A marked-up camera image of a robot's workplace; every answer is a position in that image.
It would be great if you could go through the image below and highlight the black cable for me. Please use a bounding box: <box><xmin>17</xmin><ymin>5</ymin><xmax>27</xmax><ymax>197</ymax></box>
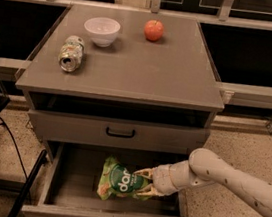
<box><xmin>0</xmin><ymin>115</ymin><xmax>37</xmax><ymax>180</ymax></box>

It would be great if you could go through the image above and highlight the grey drawer cabinet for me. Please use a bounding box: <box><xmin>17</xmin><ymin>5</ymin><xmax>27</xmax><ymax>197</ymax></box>
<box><xmin>4</xmin><ymin>0</ymin><xmax>237</xmax><ymax>180</ymax></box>

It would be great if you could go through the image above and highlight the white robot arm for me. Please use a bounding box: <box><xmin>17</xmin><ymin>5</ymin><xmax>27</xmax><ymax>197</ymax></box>
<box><xmin>134</xmin><ymin>148</ymin><xmax>272</xmax><ymax>217</ymax></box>

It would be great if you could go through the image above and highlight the red apple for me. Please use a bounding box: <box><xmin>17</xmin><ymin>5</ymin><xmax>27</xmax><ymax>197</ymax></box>
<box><xmin>144</xmin><ymin>19</ymin><xmax>164</xmax><ymax>42</ymax></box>

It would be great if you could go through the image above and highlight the open grey lower drawer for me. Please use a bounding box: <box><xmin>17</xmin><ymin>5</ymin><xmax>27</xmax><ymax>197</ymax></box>
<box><xmin>22</xmin><ymin>143</ymin><xmax>188</xmax><ymax>217</ymax></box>

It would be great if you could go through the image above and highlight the crushed silver soda can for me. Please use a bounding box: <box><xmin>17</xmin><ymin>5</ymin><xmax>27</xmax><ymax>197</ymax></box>
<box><xmin>58</xmin><ymin>35</ymin><xmax>85</xmax><ymax>73</ymax></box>

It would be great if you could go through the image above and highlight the green rice chip bag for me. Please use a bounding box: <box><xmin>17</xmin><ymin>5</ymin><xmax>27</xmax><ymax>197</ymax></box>
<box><xmin>97</xmin><ymin>156</ymin><xmax>150</xmax><ymax>201</ymax></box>

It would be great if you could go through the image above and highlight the white bowl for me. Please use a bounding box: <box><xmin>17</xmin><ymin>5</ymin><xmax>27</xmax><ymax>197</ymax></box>
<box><xmin>84</xmin><ymin>17</ymin><xmax>120</xmax><ymax>48</ymax></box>

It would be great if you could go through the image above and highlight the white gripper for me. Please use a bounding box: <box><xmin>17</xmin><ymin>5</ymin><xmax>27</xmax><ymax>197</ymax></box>
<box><xmin>134</xmin><ymin>164</ymin><xmax>179</xmax><ymax>197</ymax></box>

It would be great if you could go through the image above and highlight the black upper drawer handle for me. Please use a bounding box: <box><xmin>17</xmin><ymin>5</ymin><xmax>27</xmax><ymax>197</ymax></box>
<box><xmin>105</xmin><ymin>127</ymin><xmax>136</xmax><ymax>139</ymax></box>

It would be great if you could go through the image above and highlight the grey upper drawer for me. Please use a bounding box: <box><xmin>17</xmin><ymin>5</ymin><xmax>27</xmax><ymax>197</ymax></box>
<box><xmin>28</xmin><ymin>109</ymin><xmax>210</xmax><ymax>155</ymax></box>

